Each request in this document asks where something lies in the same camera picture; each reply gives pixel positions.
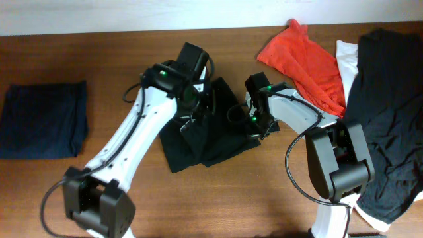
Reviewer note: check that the folded navy blue cloth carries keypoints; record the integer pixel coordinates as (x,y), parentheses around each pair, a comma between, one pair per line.
(46,121)

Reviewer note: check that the white garment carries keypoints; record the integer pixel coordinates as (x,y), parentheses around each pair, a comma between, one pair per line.
(347,66)

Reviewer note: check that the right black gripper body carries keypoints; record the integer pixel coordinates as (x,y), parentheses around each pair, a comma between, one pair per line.
(260,123)

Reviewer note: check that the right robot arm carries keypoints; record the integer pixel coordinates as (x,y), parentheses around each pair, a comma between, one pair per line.
(338,159)

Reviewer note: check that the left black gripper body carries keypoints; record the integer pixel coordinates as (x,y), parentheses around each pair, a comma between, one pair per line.
(200,105)

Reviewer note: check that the black garment pile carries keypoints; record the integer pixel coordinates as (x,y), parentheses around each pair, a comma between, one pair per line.
(390,115)

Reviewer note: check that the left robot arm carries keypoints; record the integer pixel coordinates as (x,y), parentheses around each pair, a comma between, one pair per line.
(96,197)

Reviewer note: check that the black shorts white lining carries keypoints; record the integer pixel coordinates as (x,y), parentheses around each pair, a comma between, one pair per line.
(211,140)

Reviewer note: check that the orange red garment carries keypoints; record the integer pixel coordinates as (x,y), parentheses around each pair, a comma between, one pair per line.
(313,70)

